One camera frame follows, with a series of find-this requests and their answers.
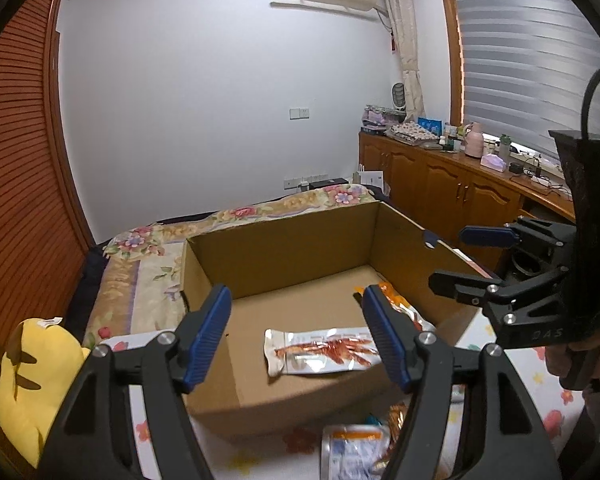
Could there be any power strip with cables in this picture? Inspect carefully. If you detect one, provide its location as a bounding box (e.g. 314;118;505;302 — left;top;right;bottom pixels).
509;159;571;196

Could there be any white red-print snack packet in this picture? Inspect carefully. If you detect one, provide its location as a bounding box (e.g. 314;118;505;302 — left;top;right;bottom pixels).
264;327;381;377

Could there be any yellow plush toy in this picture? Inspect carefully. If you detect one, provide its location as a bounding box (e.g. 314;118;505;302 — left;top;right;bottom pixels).
0;316;92;468

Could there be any orange foil snack packet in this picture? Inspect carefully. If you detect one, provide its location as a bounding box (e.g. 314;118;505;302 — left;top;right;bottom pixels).
380;402;413;476

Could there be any wooden cabinet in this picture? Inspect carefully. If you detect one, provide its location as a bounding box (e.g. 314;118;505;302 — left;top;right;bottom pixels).
358;130;578;281

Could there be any floral blanket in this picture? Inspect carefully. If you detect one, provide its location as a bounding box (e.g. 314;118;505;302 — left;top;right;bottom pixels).
82;184;381;348

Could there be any white and blue snack packet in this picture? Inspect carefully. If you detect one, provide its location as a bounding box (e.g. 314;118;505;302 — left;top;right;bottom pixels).
321;424;391;480

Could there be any strawberry printed sheet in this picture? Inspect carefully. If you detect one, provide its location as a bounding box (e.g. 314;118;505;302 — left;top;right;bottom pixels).
95;320;588;480

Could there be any folded floral cloth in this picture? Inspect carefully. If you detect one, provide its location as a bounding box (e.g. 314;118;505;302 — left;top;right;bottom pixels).
386;122;440;145

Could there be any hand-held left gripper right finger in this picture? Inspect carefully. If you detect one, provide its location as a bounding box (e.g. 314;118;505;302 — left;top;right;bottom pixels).
362;284;563;480

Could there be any dark blue mattress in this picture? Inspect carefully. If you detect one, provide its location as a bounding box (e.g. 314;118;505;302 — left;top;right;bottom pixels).
65;247;108;346

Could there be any pink thermos jug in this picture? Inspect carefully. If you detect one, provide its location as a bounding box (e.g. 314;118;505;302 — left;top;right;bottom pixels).
462;122;483;158

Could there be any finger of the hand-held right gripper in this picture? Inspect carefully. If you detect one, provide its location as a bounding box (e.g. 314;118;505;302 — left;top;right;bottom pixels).
428;266;572;329
457;216;577;262

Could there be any person's right hand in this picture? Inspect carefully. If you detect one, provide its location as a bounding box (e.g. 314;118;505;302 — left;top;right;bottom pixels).
544;344;577;380

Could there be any white wall socket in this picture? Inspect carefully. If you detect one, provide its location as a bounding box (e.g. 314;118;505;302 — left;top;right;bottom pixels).
284;176;328;191

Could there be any brown cardboard box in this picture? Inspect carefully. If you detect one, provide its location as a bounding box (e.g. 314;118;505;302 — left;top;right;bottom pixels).
180;201;496;443

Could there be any beige patterned curtain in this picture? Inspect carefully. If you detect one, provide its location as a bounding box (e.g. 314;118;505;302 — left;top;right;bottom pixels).
378;0;427;123

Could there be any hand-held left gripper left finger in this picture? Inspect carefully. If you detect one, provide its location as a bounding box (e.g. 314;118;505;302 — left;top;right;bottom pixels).
40;284;233;480

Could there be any grey striped window blind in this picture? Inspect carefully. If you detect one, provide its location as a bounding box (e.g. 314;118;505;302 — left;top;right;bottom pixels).
450;0;600;161

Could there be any wooden window frame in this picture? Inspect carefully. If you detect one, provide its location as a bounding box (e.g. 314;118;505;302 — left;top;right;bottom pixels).
436;0;468;128

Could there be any wooden louvered wardrobe door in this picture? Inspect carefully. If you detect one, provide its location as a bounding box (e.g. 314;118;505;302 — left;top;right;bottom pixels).
0;0;96;361

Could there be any purple storage bag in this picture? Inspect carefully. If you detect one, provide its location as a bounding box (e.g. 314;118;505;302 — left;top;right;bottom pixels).
362;104;396;128

